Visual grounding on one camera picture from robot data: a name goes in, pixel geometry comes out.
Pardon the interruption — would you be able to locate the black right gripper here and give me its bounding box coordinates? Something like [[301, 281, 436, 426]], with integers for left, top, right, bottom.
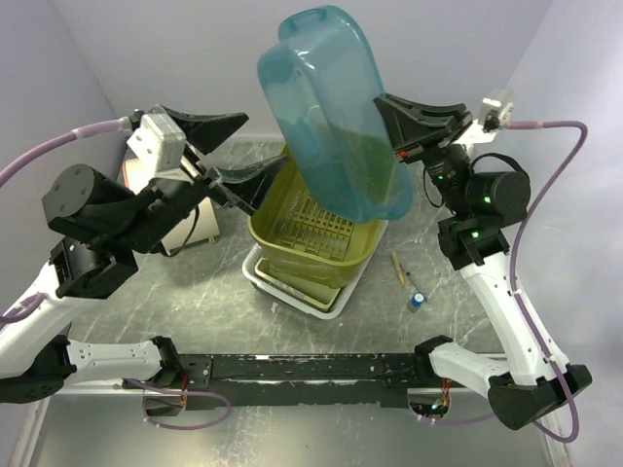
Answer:
[[376, 90, 475, 215]]

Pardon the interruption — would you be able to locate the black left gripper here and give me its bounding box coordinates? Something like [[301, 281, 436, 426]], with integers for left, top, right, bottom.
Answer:
[[118, 104, 290, 254]]

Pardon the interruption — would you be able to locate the translucent blue plastic container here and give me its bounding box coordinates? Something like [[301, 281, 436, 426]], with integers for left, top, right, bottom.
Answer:
[[257, 5, 414, 223]]

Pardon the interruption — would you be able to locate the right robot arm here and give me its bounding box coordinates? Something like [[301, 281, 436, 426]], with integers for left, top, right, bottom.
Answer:
[[375, 90, 592, 430]]

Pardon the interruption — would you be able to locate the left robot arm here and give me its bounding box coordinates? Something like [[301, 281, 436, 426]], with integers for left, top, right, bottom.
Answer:
[[1, 105, 287, 404]]

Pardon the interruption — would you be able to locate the beige cylindrical roll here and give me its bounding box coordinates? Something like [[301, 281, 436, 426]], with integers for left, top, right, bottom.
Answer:
[[120, 149, 220, 256]]

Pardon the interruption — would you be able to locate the olive green plastic tub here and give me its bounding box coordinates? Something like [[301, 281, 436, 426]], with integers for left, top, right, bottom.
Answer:
[[247, 147, 385, 288]]

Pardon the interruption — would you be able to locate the white plastic tray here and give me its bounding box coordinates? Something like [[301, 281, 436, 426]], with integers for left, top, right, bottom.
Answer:
[[242, 221, 387, 320]]

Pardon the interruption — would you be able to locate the yellow pencil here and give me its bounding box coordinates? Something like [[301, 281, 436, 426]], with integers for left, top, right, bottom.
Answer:
[[390, 251, 406, 287]]

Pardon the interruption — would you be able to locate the clear syringe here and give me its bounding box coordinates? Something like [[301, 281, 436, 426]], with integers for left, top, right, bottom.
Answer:
[[405, 271, 421, 292]]

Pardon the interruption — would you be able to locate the small blue capped vial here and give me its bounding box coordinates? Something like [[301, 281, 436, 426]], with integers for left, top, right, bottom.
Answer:
[[407, 292, 426, 312]]

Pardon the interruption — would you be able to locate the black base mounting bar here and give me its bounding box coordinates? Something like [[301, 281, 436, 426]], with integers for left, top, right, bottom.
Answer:
[[143, 352, 443, 411]]

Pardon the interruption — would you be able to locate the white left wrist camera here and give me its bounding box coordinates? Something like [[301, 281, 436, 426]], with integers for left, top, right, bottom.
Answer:
[[128, 113, 189, 181]]

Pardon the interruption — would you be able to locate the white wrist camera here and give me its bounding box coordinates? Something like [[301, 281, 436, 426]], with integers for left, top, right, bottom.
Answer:
[[128, 113, 189, 181], [478, 89, 514, 133]]

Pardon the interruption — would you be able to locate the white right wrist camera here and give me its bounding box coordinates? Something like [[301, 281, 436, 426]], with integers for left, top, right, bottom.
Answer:
[[478, 89, 514, 133]]

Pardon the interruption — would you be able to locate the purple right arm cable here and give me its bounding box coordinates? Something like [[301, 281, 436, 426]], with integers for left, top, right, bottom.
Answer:
[[418, 119, 590, 443]]

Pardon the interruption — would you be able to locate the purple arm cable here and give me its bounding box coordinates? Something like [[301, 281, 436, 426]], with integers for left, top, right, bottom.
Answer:
[[418, 119, 590, 443], [0, 115, 233, 431]]

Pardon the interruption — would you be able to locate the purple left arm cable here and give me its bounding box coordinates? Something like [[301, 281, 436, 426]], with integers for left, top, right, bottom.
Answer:
[[0, 115, 233, 431]]

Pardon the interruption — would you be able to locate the aluminium front frame rail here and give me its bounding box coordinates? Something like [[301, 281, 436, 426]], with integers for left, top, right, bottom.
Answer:
[[12, 382, 571, 466]]

